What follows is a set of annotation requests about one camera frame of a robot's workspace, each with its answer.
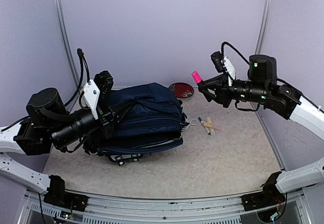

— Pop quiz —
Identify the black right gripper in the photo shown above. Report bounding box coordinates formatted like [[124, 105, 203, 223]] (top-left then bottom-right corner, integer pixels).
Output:
[[198, 73, 269, 108]]

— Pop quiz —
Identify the pink small cap object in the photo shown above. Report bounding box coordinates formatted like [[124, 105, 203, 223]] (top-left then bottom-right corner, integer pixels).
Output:
[[191, 71, 203, 84]]

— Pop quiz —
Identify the white charger with cable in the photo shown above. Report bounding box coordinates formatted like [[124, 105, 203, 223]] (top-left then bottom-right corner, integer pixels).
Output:
[[181, 119, 199, 132]]

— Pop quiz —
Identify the navy blue backpack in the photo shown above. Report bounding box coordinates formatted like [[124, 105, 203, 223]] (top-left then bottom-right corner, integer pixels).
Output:
[[83, 83, 189, 166]]

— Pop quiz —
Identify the pink highlighter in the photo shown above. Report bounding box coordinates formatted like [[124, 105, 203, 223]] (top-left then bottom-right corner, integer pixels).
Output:
[[213, 125, 225, 132]]

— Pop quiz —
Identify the green capped white marker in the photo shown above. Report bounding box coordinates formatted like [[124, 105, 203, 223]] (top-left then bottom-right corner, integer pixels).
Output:
[[198, 117, 211, 135]]

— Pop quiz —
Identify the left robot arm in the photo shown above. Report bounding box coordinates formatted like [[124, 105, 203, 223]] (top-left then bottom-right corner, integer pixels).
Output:
[[1, 88, 136, 212]]

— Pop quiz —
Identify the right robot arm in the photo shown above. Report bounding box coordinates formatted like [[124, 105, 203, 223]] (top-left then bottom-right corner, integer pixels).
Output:
[[192, 51, 323, 211]]

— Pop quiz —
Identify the red floral plate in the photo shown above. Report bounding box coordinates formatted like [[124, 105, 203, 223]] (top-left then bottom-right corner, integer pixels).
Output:
[[169, 82, 194, 99]]

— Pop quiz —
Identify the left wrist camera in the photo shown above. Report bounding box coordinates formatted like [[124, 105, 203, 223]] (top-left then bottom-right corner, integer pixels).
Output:
[[83, 70, 113, 120]]

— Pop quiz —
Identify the right aluminium corner post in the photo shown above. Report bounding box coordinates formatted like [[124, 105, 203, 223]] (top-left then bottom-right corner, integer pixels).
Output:
[[254, 0, 272, 54]]

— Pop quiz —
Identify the aluminium corner post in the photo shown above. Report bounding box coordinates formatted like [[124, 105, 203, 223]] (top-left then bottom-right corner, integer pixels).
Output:
[[254, 0, 272, 54], [54, 0, 78, 87]]

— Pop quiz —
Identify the metal front rail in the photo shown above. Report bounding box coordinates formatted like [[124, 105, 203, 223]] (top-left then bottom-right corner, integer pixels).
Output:
[[24, 180, 313, 224]]

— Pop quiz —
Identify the left aluminium corner post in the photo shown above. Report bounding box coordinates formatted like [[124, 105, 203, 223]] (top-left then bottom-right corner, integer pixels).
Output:
[[54, 0, 78, 87]]

